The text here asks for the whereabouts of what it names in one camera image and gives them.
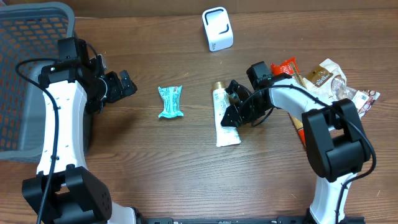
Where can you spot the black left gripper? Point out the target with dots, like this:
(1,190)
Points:
(115,86)

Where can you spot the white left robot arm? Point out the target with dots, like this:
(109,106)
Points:
(64,190)

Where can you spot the orange spaghetti packet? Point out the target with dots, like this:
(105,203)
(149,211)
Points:
(290,67)

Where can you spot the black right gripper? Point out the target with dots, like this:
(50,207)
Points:
(239,101)

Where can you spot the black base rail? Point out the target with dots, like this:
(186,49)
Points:
(227,221)

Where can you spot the white barcode scanner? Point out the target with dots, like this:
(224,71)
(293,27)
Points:
(218,30)

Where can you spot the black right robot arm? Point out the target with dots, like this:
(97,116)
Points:
(337,148)

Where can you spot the beige bread snack bag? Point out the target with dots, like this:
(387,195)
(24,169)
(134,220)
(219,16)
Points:
(328,80)

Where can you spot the teal wet wipes pack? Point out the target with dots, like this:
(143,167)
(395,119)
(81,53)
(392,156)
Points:
(171,99)

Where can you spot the grey plastic shopping basket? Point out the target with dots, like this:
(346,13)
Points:
(29,36)

